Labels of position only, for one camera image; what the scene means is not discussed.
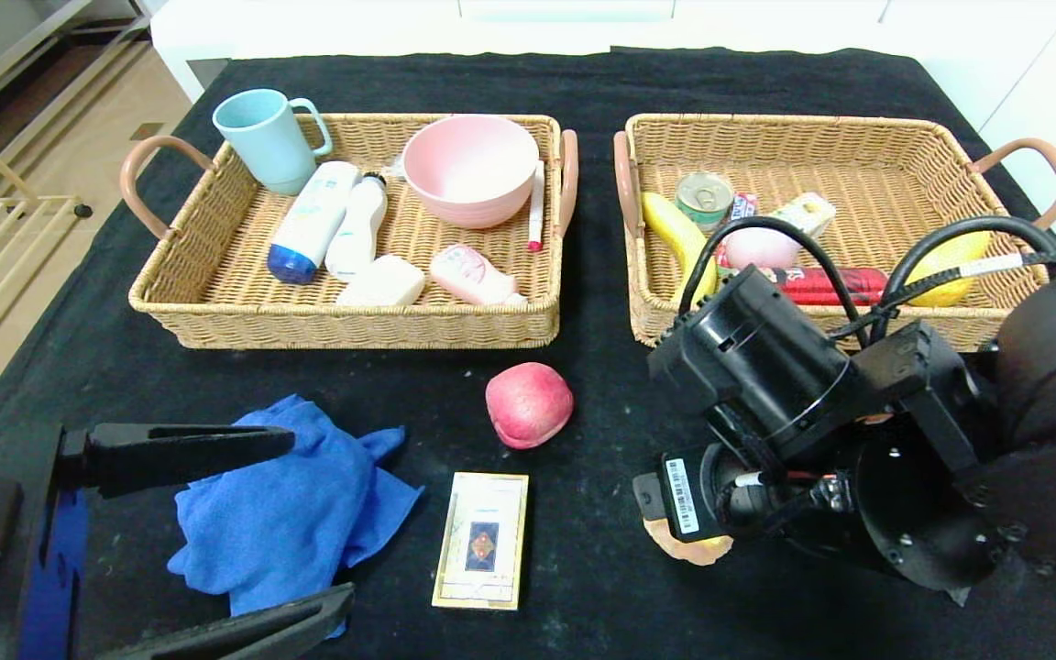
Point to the pink bowl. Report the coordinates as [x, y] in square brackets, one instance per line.
[468, 174]

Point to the wicker basket with household items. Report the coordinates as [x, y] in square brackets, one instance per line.
[418, 321]

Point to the cream card box blue diamond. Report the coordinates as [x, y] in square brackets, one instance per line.
[482, 541]

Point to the small white bottle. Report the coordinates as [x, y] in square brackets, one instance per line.
[356, 234]

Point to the light wooden rack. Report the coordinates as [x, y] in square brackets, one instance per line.
[42, 203]

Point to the yellow banana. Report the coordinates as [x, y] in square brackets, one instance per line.
[675, 229]

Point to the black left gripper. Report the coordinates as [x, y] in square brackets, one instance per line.
[44, 532]

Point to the teal mug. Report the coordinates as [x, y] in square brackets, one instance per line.
[262, 147]

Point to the yellow pear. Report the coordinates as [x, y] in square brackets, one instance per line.
[945, 291]

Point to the red peach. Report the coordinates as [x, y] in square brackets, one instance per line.
[528, 403]

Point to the pale pink soft ball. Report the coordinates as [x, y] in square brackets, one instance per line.
[762, 249]

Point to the black table cloth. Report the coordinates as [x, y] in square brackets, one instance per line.
[597, 275]

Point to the large white bottle blue cap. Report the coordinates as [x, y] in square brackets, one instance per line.
[313, 220]

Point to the grey low shelf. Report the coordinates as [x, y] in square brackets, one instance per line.
[5, 37]

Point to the pink lotion tube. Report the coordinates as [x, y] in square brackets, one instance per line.
[468, 273]

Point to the white soap bar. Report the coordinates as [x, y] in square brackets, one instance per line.
[386, 282]

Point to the green tin can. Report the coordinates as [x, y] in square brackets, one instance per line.
[704, 197]

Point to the red candy stick pack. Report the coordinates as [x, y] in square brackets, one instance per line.
[744, 206]

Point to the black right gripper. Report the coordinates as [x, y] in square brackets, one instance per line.
[682, 496]

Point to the red chips can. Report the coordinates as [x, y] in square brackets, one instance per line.
[821, 286]

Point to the brown cream puff bread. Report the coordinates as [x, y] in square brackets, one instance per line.
[688, 553]

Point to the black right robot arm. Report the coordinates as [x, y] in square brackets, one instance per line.
[931, 513]

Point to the small cream snack box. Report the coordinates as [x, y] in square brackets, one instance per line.
[808, 213]

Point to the blue microfibre cloth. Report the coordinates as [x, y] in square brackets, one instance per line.
[290, 532]

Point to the wicker basket with food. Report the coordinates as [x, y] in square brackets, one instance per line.
[858, 156]

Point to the white pen pink tip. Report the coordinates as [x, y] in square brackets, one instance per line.
[536, 211]

